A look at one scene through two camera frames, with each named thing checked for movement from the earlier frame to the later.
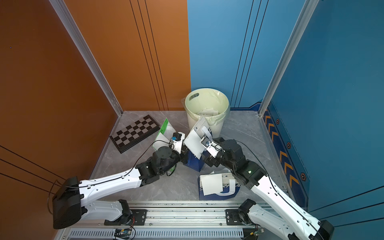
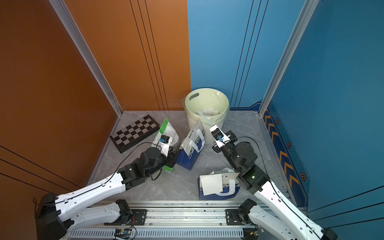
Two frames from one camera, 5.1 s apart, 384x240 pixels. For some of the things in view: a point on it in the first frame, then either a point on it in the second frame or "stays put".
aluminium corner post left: x=60 y=7 stays put
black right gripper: x=210 y=160 -> x=217 y=150
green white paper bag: x=164 y=135 stays put
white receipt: x=211 y=184 stays put
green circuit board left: x=122 y=233 stays put
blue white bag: x=193 y=162 -> x=192 y=146
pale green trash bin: x=212 y=104 stays put
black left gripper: x=183 y=154 -> x=172 y=160
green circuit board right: x=258 y=231 stays put
